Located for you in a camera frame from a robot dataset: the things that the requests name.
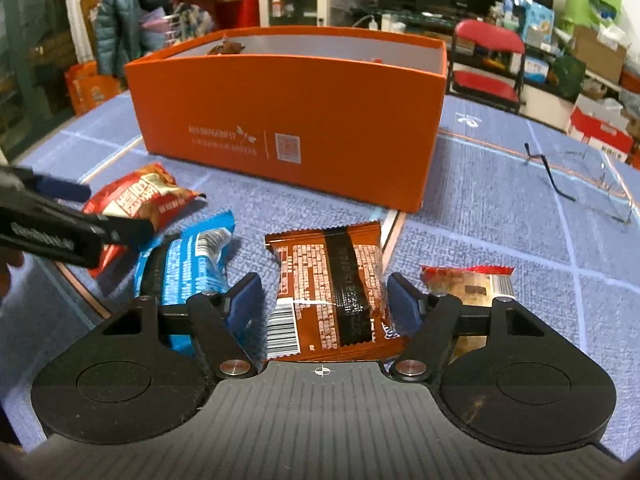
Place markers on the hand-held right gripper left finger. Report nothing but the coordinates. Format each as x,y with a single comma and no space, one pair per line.
245,300

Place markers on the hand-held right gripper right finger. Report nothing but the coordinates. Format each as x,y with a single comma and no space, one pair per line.
404,302

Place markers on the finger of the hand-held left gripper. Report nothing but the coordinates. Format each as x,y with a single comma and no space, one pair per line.
65,190
130,232

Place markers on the red snack packet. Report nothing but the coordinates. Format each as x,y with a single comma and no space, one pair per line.
150,190

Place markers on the blue bar packet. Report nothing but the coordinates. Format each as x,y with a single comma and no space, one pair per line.
185,260

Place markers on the clear red-edged cake packet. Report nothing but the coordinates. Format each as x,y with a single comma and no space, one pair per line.
470,285

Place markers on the brown snack packet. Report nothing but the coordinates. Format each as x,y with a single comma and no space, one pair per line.
325,280

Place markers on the orange cardboard box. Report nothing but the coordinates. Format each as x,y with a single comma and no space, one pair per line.
300,110

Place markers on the person's left hand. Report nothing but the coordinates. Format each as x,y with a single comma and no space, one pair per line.
7,270

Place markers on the orange paper bag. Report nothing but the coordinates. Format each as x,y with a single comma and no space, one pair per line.
90,90

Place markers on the blue checked tablecloth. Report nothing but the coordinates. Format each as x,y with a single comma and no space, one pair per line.
500,240

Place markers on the dark glass door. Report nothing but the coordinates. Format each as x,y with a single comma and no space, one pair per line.
30,60

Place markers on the teal down jacket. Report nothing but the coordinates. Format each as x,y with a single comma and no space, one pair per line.
125,20

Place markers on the metal cart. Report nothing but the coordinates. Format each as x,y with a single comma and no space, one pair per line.
180,30

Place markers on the white television stand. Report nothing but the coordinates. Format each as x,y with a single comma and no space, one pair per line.
545,105

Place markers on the red white carton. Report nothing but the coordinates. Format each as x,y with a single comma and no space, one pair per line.
600,135

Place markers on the dark green bag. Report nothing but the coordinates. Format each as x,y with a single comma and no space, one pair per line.
567,77

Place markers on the red folding chair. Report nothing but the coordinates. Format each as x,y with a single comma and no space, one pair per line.
487,35

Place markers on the brown cardboard box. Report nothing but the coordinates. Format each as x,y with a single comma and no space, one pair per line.
600,55

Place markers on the blue white package stack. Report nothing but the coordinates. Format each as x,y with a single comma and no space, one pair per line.
530,10

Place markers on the thin-frame eyeglasses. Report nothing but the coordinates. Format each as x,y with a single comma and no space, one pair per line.
549,172

